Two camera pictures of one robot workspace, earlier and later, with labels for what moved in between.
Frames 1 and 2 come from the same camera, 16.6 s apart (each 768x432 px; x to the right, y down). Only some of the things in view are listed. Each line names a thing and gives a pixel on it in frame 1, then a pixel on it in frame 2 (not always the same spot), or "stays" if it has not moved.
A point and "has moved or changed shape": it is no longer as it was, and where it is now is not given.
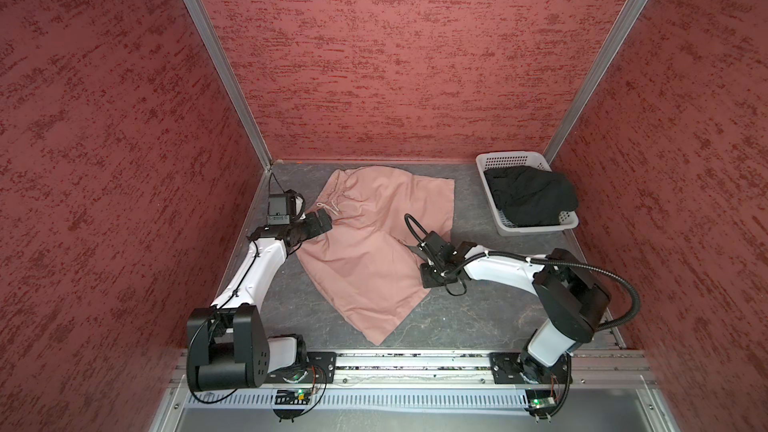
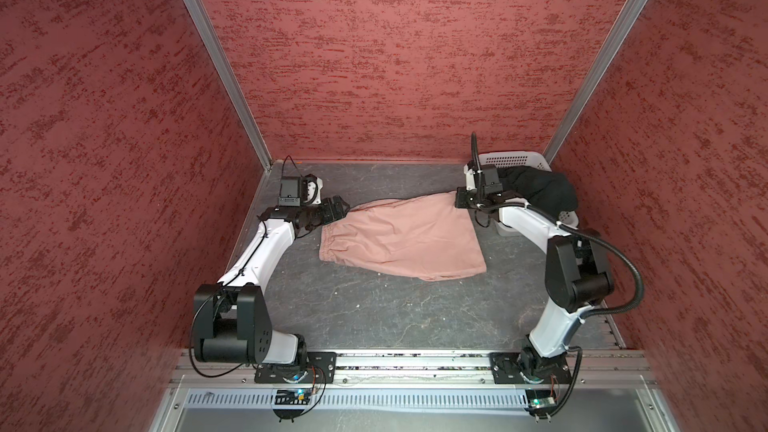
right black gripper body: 435,275 -> 466,199
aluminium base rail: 450,370 stays
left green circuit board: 292,397 stays
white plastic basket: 568,220 stays
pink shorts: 363,266 has moved or changed shape
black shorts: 532,196 stays
